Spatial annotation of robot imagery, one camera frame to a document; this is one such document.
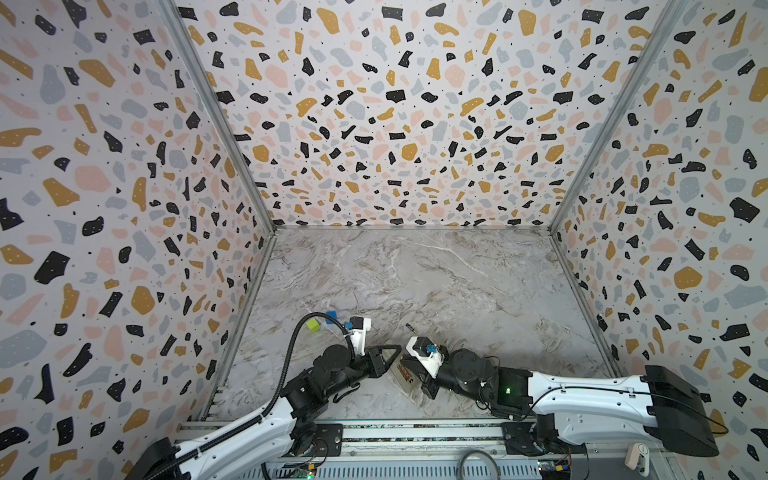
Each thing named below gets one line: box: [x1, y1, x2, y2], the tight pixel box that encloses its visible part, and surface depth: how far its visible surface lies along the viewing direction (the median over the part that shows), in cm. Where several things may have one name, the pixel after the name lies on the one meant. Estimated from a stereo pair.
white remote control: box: [390, 353, 422, 394], surface depth 75 cm
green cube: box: [306, 317, 321, 333], surface depth 94 cm
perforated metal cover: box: [243, 461, 544, 480], surface depth 72 cm
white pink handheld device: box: [624, 443, 650, 477], surface depth 72 cm
